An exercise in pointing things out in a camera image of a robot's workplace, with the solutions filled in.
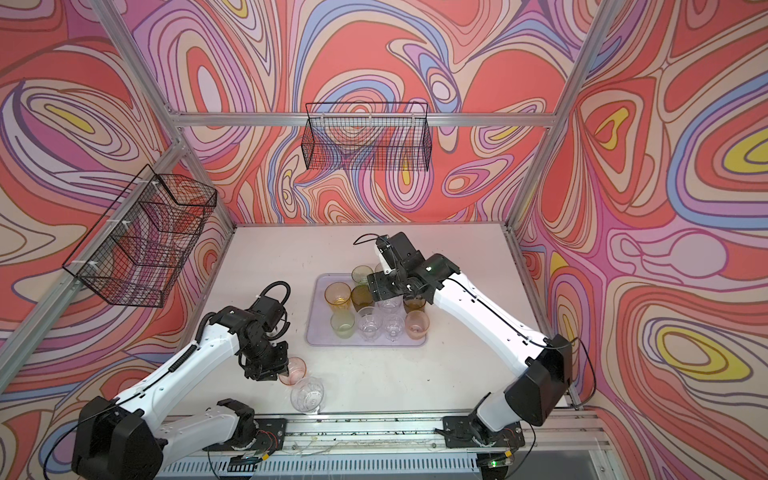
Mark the black wire basket back wall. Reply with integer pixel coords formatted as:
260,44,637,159
301,101,432,172

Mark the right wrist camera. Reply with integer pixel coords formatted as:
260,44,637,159
375,232,425,274

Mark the aluminium front rail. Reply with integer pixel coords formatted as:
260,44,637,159
119,410,613,457

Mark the lavender rectangular plastic tray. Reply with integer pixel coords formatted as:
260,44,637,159
305,273,427,348

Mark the small clear glass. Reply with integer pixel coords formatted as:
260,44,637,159
383,314,405,342

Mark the pale green small glass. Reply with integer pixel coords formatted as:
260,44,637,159
330,310,356,339

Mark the black wire basket left wall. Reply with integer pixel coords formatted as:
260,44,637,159
62,166,218,308

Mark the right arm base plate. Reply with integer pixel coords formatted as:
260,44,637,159
435,415,526,452

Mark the bright green glass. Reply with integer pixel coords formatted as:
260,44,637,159
351,265,374,285

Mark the olive dark glass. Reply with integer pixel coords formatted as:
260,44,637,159
351,284,375,311

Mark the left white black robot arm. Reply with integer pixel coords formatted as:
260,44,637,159
71,300,288,479

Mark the amber brown glass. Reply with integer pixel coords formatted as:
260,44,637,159
403,297,426,313

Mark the pink glass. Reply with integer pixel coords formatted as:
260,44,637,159
405,310,430,340
278,357,307,386

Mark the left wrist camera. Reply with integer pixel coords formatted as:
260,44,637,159
248,280,291,341

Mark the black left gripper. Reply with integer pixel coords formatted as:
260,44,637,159
244,337,296,381

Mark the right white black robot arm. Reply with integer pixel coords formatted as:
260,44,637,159
367,254,573,436

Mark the black wire basket wall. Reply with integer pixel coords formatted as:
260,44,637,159
62,166,218,308
301,101,432,172

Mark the yellow glass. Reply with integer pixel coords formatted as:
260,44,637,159
324,282,352,311

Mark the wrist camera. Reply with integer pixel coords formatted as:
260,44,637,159
248,280,291,341
375,232,425,274

